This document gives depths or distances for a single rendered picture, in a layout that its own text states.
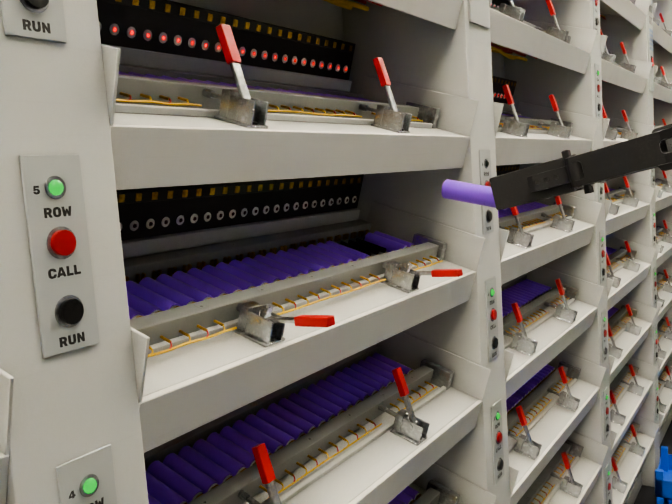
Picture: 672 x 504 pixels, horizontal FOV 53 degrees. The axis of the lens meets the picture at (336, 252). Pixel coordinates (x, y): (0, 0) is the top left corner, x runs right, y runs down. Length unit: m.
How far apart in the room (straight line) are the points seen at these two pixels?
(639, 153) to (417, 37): 0.54
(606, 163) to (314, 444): 0.43
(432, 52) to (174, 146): 0.57
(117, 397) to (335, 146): 0.33
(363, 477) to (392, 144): 0.37
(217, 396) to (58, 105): 0.25
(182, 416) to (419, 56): 0.66
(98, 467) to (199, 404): 0.10
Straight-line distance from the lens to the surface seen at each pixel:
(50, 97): 0.46
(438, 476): 1.11
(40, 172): 0.44
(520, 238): 1.22
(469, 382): 1.03
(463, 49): 0.99
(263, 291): 0.66
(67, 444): 0.47
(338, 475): 0.78
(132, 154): 0.50
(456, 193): 0.64
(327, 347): 0.68
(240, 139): 0.57
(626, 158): 0.56
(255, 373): 0.59
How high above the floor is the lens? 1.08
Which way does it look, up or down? 6 degrees down
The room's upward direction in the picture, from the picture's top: 4 degrees counter-clockwise
